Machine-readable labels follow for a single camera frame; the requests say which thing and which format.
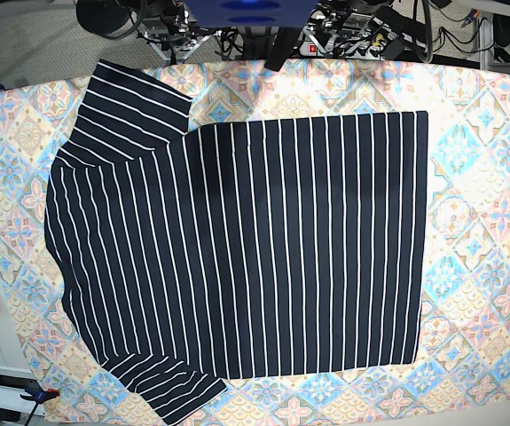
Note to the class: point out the navy white striped T-shirt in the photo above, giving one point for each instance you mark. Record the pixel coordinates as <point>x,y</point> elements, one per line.
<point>239,249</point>

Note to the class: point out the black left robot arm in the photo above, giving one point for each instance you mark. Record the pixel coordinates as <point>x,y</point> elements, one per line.
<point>367,30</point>

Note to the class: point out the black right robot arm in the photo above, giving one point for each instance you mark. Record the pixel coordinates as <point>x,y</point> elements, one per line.
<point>167,26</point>

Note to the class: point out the white power strip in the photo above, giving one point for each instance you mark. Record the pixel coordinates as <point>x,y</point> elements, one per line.
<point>351,49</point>

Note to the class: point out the patterned tile tablecloth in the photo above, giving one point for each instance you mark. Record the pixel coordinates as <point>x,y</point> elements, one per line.
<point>464,356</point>

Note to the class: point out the blue orange clamp lower left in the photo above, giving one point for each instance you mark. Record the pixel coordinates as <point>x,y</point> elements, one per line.
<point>38,397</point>

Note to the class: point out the white box lower left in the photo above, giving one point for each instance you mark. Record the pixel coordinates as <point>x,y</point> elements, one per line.
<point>13,384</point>

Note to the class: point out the black mount post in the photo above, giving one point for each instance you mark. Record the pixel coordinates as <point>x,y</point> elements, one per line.
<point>282,48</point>

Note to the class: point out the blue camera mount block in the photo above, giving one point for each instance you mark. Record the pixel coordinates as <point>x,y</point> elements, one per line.
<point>268,13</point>

